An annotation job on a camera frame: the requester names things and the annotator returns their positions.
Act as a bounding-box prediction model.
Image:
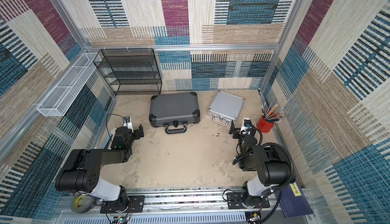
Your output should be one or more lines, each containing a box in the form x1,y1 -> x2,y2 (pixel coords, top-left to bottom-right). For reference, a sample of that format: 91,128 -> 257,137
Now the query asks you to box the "dark grey poker case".
149,92 -> 201,135

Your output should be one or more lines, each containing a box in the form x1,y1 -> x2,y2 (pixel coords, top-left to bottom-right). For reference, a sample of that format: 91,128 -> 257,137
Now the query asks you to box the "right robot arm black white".
229,119 -> 296,208

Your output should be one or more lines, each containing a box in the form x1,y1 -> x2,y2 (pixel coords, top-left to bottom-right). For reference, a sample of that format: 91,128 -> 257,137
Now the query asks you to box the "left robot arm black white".
55,125 -> 144,213

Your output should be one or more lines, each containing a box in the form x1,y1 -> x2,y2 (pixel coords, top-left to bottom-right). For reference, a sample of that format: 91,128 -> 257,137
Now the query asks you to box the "silver aluminium poker case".
207,90 -> 245,126

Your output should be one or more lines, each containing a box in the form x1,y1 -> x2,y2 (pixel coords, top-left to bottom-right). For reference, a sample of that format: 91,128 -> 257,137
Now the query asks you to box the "bundle of coloured pencils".
261,102 -> 285,123

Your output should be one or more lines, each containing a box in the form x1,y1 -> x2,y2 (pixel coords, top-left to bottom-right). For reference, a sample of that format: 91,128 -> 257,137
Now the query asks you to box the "black mesh shelf rack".
93,48 -> 162,96

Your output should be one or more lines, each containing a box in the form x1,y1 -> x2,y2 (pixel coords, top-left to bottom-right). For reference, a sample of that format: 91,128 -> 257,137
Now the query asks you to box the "grey tape roll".
70,193 -> 95,214

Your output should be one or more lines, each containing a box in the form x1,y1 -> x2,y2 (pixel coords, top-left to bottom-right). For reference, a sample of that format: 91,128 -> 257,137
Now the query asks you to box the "dark blue book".
279,181 -> 313,219

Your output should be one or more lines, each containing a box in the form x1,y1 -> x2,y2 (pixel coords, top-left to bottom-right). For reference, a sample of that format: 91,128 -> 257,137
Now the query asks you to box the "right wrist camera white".
240,118 -> 252,135

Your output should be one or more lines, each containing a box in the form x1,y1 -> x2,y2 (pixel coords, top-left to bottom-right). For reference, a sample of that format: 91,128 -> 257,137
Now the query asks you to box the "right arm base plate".
222,190 -> 270,209

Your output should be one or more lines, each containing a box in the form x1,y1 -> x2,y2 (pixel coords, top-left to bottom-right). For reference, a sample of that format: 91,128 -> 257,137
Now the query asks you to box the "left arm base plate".
100,196 -> 145,214

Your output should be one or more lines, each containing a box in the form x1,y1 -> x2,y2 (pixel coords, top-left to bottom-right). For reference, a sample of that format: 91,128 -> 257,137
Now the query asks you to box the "white mesh wall basket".
37,53 -> 97,117

